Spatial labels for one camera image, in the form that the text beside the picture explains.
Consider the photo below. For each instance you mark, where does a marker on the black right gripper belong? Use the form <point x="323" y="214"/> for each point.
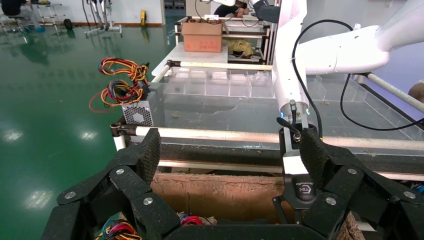
<point x="298" y="192"/>

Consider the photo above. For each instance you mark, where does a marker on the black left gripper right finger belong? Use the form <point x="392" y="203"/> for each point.
<point x="351" y="192"/>

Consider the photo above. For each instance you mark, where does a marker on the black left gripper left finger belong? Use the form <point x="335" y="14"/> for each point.
<point x="132" y="185"/>

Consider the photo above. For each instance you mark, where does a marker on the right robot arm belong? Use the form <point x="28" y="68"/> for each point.
<point x="288" y="66"/>

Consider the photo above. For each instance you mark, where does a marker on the black pipe corner joint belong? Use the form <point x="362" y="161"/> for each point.
<point x="119" y="129"/>
<point x="173" y="63"/>

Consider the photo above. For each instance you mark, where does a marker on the pulp cardboard divider box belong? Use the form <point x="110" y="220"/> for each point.
<point x="215" y="198"/>

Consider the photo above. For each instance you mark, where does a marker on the clear acrylic divider tray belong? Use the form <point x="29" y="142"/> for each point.
<point x="215" y="87"/>

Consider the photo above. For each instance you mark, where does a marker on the white work table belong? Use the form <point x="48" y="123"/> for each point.
<point x="185" y="56"/>

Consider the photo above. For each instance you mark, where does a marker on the white metal stand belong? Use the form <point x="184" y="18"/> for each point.
<point x="102" y="30"/>

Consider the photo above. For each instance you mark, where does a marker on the brown cardboard carton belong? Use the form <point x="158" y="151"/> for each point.
<point x="202" y="39"/>

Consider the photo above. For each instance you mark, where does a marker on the yellow floor sign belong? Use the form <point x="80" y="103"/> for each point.
<point x="143" y="18"/>

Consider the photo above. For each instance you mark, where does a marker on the yellow cloth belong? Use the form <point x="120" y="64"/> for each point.
<point x="240" y="46"/>

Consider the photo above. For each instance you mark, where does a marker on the metal shelf rack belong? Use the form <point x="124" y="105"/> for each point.
<point x="246" y="32"/>

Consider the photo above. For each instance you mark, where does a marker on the black box device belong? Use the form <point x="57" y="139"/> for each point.
<point x="266" y="13"/>

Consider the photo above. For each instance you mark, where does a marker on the seated person in black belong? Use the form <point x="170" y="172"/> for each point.
<point x="13" y="6"/>

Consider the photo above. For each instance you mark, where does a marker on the white frame leg pipe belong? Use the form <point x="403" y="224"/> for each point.
<point x="120" y="143"/>

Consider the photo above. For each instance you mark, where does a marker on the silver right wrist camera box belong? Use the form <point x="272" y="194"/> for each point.
<point x="293" y="165"/>

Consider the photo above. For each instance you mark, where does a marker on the white frame rail pipe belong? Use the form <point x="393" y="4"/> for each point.
<point x="215" y="134"/>
<point x="397" y="92"/>
<point x="225" y="65"/>
<point x="160" y="74"/>

